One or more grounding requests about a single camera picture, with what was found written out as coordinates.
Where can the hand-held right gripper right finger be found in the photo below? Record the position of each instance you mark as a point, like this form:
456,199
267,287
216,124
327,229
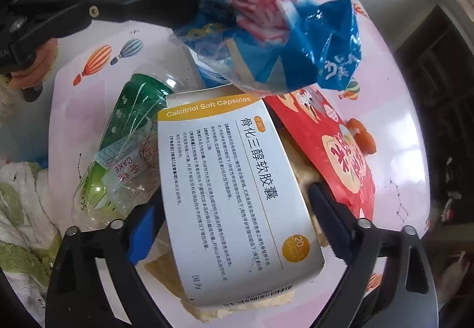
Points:
327,213

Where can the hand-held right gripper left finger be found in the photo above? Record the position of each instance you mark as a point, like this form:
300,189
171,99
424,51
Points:
143,235

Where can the orange peel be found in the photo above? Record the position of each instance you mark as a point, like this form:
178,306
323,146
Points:
361,139

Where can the red snack packet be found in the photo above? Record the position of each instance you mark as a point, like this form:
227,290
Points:
314,128

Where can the white medicine box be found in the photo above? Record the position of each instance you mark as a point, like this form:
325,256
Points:
229,183

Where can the green plastic bottle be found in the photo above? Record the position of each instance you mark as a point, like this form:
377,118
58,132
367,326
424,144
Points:
137,106

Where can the blue plastic bag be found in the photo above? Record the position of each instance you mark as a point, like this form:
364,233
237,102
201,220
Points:
281,35

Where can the person's left hand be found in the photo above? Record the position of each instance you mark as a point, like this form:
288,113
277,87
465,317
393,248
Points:
42,61

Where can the pink printed table cover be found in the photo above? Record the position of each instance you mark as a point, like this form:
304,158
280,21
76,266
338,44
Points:
389,128

